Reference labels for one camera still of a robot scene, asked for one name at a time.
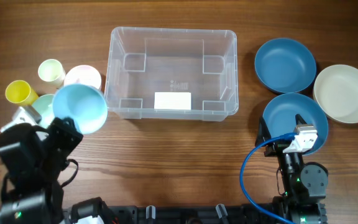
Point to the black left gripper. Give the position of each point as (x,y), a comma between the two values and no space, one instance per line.
(65,126)

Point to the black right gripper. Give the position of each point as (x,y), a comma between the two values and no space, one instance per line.
(264,133)

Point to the mint green small bowl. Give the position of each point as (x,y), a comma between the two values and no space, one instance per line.
(43,105)

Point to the light blue small bowl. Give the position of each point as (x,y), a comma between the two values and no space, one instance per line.
(84,104)

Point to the pink small bowl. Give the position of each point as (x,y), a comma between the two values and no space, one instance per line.
(83,74)

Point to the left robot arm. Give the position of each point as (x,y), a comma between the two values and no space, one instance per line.
(34,158)

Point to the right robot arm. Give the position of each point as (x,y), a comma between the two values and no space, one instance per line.
(304,183)

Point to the yellow cup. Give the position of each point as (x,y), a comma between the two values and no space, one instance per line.
(20,93)

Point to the pale green cup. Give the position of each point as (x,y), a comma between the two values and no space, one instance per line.
(52,72)

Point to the cream bowl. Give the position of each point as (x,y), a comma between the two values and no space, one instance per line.
(336,91)

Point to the clear plastic storage bin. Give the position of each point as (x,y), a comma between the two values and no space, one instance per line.
(143,61)

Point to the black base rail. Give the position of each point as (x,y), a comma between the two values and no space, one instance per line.
(246,213)

